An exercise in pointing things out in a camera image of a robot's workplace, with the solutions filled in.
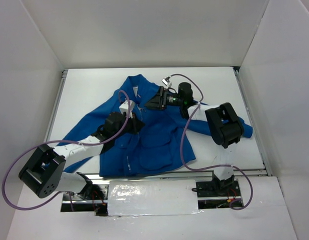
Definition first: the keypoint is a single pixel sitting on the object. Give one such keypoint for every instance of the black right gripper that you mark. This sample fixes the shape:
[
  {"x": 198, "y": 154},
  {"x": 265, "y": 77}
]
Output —
[{"x": 162, "y": 97}]

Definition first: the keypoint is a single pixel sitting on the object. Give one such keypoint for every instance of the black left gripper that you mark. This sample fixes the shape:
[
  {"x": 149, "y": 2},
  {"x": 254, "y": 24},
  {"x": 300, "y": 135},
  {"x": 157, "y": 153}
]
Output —
[{"x": 133, "y": 123}]

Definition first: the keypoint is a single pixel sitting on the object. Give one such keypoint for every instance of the blue zip-up jacket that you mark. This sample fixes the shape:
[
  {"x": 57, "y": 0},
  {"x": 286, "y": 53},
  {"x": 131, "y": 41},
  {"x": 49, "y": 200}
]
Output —
[{"x": 155, "y": 149}]

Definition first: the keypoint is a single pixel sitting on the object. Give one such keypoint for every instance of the silver zipper pull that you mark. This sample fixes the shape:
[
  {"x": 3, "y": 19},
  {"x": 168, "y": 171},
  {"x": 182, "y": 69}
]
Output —
[{"x": 141, "y": 109}]

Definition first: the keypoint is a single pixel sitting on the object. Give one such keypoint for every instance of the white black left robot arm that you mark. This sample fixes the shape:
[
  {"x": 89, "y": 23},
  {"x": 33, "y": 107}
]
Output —
[{"x": 44, "y": 172}]

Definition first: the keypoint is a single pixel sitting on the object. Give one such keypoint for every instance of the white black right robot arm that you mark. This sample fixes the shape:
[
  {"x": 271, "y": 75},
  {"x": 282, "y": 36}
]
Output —
[{"x": 224, "y": 124}]

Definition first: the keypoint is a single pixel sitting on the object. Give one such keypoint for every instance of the white front cover panel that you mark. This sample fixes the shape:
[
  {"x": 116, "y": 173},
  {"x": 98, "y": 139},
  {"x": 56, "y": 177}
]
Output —
[{"x": 152, "y": 198}]

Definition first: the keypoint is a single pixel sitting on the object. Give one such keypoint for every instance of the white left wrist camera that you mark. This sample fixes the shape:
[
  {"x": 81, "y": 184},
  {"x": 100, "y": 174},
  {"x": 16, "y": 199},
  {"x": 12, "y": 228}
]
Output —
[{"x": 126, "y": 108}]

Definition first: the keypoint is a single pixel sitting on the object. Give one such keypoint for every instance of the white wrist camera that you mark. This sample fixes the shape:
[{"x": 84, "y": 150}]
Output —
[
  {"x": 126, "y": 108},
  {"x": 166, "y": 82}
]

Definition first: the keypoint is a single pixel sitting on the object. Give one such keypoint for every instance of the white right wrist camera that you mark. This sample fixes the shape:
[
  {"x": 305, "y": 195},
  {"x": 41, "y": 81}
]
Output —
[{"x": 166, "y": 82}]

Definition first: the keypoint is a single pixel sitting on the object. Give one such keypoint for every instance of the front aluminium frame rail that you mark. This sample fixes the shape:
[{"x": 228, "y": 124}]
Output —
[{"x": 177, "y": 174}]

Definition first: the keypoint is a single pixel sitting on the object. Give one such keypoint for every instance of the aluminium frame rail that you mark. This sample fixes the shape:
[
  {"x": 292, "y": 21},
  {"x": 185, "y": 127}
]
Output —
[
  {"x": 56, "y": 105},
  {"x": 177, "y": 174},
  {"x": 249, "y": 110}
]

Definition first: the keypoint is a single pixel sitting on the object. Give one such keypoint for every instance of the right aluminium frame rail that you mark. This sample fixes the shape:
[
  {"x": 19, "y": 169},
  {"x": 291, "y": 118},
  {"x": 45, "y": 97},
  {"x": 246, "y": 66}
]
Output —
[{"x": 249, "y": 110}]

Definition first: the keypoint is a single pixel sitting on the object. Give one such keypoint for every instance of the left aluminium frame rail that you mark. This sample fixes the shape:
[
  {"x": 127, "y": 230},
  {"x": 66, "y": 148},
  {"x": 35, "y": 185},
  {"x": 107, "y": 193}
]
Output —
[{"x": 56, "y": 105}]

